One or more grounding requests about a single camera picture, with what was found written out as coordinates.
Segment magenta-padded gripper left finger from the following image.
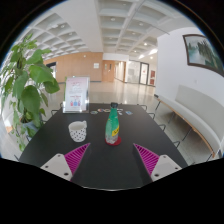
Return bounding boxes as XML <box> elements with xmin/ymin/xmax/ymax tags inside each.
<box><xmin>40</xmin><ymin>142</ymin><xmax>92</xmax><ymax>183</ymax></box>

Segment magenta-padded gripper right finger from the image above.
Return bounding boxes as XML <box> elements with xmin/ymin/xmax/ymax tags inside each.
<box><xmin>132</xmin><ymin>142</ymin><xmax>183</xmax><ymax>183</ymax></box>

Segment green plastic drink bottle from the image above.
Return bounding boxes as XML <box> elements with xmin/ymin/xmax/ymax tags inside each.
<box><xmin>104</xmin><ymin>102</ymin><xmax>121</xmax><ymax>145</ymax></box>

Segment white dotted mug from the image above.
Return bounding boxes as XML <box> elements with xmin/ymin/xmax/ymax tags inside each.
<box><xmin>67</xmin><ymin>120</ymin><xmax>89</xmax><ymax>144</ymax></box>

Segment flat round red coaster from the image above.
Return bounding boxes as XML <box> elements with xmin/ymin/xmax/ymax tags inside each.
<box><xmin>105</xmin><ymin>134</ymin><xmax>123</xmax><ymax>147</ymax></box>

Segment black metal chairs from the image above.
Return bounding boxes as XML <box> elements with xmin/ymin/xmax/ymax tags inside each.
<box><xmin>49</xmin><ymin>103</ymin><xmax>182</xmax><ymax>150</ymax></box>

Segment long white bench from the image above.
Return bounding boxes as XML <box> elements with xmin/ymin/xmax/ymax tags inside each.
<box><xmin>153</xmin><ymin>83</ymin><xmax>224</xmax><ymax>158</ymax></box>

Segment clear acrylic sign stand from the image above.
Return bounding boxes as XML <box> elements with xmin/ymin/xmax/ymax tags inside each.
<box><xmin>62</xmin><ymin>76</ymin><xmax>91</xmax><ymax>115</ymax></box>

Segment green leafy potted plant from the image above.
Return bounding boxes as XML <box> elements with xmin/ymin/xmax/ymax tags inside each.
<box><xmin>0</xmin><ymin>32</ymin><xmax>61</xmax><ymax>153</ymax></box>

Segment dark-framed glass door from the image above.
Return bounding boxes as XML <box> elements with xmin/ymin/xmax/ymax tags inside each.
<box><xmin>139</xmin><ymin>62</ymin><xmax>150</xmax><ymax>86</ymax></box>

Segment ceiling lights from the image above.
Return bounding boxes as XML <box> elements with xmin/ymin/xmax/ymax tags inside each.
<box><xmin>49</xmin><ymin>15</ymin><xmax>159</xmax><ymax>58</ymax></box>

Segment framed landscape painting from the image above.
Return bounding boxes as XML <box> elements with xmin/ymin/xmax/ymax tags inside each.
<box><xmin>182</xmin><ymin>33</ymin><xmax>224</xmax><ymax>78</ymax></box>

